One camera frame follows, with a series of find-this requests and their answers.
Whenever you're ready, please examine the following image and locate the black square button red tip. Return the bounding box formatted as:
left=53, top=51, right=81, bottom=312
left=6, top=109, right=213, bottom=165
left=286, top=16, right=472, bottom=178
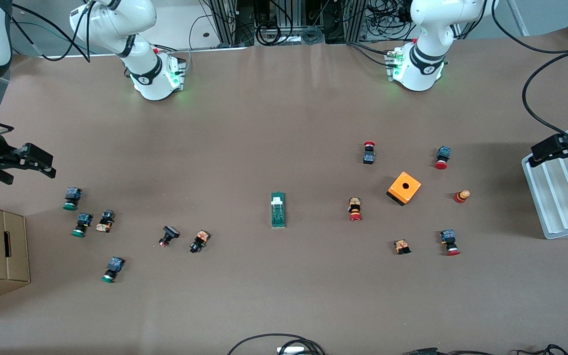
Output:
left=159, top=225, right=180, bottom=248

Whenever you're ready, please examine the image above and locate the black selector orange contact block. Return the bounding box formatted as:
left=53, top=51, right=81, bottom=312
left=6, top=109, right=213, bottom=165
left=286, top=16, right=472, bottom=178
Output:
left=189, top=230, right=211, bottom=254

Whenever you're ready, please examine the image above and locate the orange button enclosure box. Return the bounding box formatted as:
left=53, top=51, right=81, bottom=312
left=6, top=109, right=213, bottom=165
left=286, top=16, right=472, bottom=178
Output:
left=386, top=171, right=422, bottom=207

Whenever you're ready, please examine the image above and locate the green button blue contact block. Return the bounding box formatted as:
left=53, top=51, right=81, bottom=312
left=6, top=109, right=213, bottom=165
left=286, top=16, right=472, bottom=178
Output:
left=63, top=187, right=83, bottom=211
left=101, top=256, right=126, bottom=284
left=71, top=213, right=93, bottom=238

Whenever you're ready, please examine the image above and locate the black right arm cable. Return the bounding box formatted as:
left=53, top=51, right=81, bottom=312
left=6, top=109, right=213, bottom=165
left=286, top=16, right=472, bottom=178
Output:
left=10, top=0, right=93, bottom=63

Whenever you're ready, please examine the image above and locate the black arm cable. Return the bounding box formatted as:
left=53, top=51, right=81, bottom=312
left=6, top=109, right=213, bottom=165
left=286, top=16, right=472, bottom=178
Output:
left=491, top=0, right=568, bottom=146
left=10, top=0, right=93, bottom=63

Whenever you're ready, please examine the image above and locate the thin black cable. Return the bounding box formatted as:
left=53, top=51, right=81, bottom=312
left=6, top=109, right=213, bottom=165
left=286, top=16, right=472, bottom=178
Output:
left=402, top=344, right=568, bottom=355

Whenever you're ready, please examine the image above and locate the black switch orange contact block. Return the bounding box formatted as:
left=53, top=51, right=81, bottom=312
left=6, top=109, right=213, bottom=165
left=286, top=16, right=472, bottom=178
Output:
left=95, top=210, right=116, bottom=233

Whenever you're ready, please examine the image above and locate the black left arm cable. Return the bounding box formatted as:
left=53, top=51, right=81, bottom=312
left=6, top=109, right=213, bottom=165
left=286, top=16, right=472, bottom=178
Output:
left=491, top=0, right=568, bottom=146

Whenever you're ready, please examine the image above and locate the black looped cable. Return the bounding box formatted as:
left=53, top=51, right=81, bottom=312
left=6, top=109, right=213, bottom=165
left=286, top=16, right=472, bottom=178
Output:
left=227, top=333, right=327, bottom=355

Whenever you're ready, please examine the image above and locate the black equipment rack with cables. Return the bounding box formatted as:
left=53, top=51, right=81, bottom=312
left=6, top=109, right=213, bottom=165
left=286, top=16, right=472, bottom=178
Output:
left=205, top=0, right=415, bottom=47

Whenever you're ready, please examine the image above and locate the white ridged plastic tray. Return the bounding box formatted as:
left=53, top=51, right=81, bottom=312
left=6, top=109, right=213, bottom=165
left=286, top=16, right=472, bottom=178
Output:
left=521, top=117, right=568, bottom=240

